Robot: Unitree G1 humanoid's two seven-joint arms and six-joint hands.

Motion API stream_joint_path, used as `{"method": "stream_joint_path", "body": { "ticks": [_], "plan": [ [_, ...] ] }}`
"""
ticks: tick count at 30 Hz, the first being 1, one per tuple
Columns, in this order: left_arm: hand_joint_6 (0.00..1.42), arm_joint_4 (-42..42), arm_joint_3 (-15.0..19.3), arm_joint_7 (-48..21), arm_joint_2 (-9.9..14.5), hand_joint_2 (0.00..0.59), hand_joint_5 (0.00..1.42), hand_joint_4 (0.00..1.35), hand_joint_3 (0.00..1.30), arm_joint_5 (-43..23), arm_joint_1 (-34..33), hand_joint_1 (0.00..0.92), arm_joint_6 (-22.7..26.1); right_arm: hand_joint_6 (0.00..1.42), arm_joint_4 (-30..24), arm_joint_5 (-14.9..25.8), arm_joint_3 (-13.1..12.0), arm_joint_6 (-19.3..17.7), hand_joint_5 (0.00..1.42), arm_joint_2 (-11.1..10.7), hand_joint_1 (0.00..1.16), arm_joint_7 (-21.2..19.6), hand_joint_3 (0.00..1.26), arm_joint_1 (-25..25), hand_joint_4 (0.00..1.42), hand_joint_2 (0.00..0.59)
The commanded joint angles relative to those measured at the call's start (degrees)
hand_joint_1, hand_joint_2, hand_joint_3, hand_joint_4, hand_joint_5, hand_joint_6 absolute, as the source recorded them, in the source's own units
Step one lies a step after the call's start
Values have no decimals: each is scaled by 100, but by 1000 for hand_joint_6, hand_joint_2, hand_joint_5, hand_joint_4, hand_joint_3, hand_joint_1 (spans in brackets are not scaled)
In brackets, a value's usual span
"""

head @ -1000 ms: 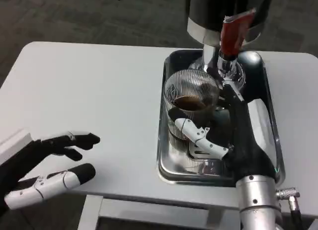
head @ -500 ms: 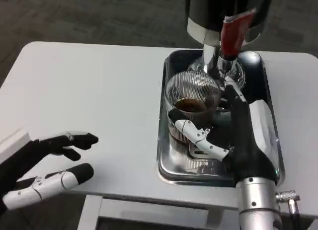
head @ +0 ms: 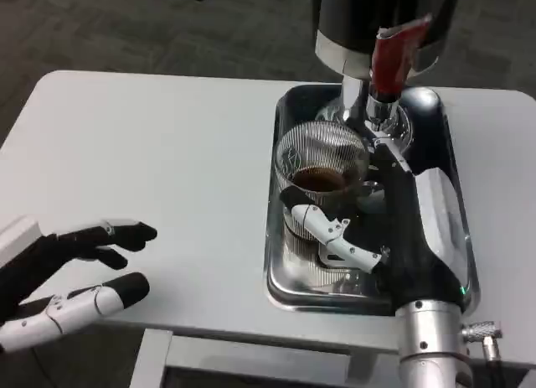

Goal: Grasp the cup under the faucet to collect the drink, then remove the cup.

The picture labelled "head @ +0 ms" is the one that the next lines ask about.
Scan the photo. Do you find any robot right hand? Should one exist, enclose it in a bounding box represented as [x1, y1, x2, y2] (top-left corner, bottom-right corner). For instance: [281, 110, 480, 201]
[279, 136, 470, 318]

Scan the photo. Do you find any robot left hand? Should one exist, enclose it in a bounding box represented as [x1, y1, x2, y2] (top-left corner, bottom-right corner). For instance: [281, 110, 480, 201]
[0, 215, 158, 355]

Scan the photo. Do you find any clear ribbed glass cup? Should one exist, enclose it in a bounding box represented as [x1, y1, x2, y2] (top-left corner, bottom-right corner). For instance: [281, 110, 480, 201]
[274, 122, 372, 243]

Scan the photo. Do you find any slotted steel drip grid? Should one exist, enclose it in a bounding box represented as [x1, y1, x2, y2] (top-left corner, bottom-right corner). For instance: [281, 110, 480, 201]
[284, 232, 380, 282]

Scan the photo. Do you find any steel drip tray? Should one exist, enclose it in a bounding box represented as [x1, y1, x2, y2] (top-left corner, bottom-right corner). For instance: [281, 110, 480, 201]
[263, 84, 482, 317]

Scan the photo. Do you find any black chrome drink dispenser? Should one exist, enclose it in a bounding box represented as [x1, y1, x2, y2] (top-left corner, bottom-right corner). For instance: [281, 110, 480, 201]
[313, 0, 461, 154]

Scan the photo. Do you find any black arm cable with connector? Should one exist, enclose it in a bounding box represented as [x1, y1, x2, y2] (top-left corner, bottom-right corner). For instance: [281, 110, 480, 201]
[461, 319, 504, 388]

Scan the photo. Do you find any red tap handle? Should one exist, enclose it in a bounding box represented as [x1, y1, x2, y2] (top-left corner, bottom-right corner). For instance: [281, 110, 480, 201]
[370, 15, 435, 97]

